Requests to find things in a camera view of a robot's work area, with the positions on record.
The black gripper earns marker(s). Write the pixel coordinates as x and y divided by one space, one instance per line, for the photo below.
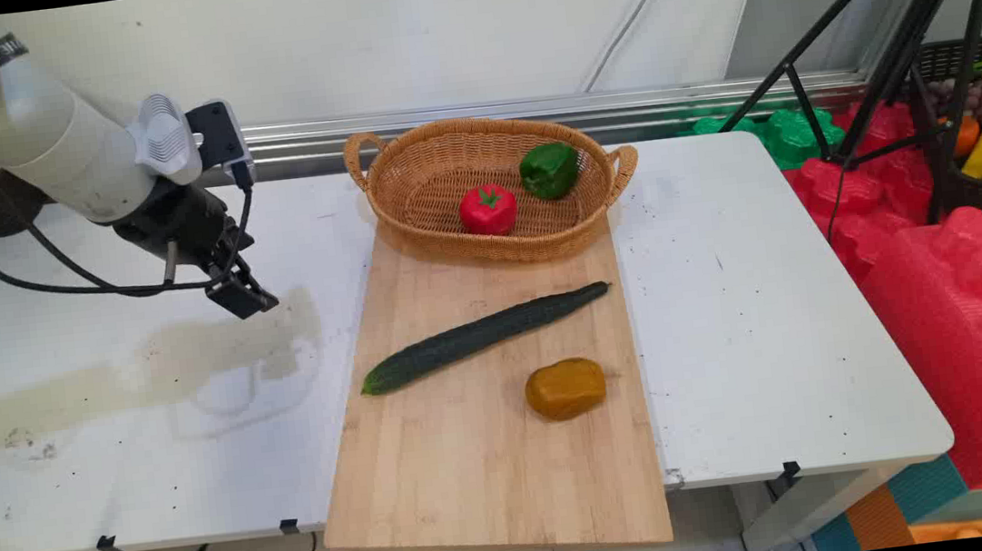
175 225

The orange-brown toy potato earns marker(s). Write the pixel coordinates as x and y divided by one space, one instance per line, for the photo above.
565 389

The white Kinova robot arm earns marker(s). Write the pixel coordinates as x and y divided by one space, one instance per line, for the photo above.
47 130

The long dark green cucumber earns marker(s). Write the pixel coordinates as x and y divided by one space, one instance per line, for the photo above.
470 340

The black table edge clip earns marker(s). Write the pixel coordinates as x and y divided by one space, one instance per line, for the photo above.
791 468
106 544
289 526

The red toy tomato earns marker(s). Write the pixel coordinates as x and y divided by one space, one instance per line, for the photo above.
488 210

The wooden cutting board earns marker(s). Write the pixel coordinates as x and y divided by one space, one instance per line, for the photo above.
492 458

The green toy bell pepper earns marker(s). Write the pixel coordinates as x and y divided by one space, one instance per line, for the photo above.
549 169

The green foam block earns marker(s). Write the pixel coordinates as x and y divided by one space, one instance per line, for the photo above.
791 139

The white table leg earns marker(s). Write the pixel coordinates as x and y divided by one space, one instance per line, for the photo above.
799 512

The small red foam block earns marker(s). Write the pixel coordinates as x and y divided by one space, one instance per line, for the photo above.
867 208

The teal and orange foam mat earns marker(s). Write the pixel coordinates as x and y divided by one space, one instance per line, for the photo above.
890 512

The large red foam block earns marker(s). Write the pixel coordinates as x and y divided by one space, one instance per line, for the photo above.
963 335

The orange toy fruit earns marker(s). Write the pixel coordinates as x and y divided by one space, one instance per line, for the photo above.
967 136

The orange foam piece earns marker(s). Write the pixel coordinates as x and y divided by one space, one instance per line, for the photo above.
965 530

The purple toy grapes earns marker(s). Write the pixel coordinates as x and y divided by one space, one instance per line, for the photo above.
979 98

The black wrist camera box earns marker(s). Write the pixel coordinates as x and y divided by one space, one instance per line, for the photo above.
219 138

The aluminium wall rail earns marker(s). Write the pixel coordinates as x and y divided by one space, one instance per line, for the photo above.
529 116

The black camera tripod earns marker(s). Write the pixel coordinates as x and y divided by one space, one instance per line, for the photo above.
930 19

